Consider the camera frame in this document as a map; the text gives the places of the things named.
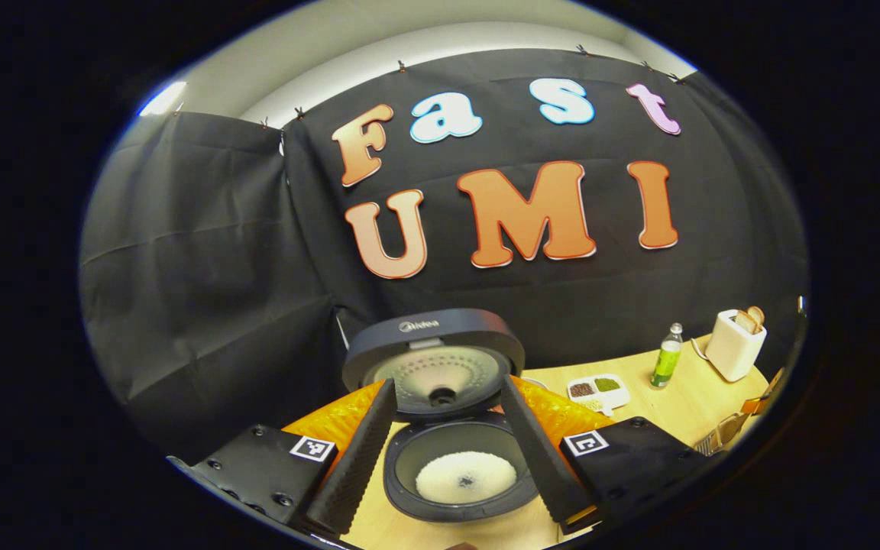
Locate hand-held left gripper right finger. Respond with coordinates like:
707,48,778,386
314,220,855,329
501,374,727,535

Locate white toaster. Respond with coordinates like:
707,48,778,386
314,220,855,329
705,309,768,383

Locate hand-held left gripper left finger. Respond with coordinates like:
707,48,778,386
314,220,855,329
169,378,399,539

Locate white rice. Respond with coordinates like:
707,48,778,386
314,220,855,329
416,451,518,505

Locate black silver rice cooker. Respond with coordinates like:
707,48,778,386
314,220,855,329
341,308,540,524

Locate white divided bean dish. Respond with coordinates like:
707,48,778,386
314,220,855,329
567,374,631,417

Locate green label plastic bottle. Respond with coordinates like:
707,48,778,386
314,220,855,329
650,322,684,390

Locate metal wire chopstick holder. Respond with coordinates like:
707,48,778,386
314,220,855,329
694,412,750,457

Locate ceiling light panel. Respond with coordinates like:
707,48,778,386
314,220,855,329
138,80,189,117

